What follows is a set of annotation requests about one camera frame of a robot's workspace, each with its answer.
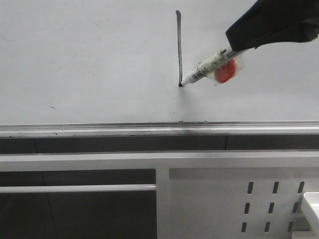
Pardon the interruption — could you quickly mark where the white whiteboard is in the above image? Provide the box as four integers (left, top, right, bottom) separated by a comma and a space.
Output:
0, 0, 319, 137

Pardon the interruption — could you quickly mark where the red round magnet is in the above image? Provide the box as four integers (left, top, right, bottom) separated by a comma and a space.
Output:
207, 56, 245, 86

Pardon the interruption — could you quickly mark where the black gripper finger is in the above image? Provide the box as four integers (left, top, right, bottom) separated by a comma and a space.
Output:
226, 0, 319, 51

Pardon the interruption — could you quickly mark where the white plastic marker tray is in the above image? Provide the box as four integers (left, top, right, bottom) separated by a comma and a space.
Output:
292, 192, 319, 239

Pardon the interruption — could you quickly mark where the grey slotted stand frame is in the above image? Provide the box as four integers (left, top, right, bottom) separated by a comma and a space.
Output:
0, 135, 319, 239

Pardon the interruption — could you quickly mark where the black white marker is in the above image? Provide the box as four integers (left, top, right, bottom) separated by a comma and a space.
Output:
178, 46, 247, 87

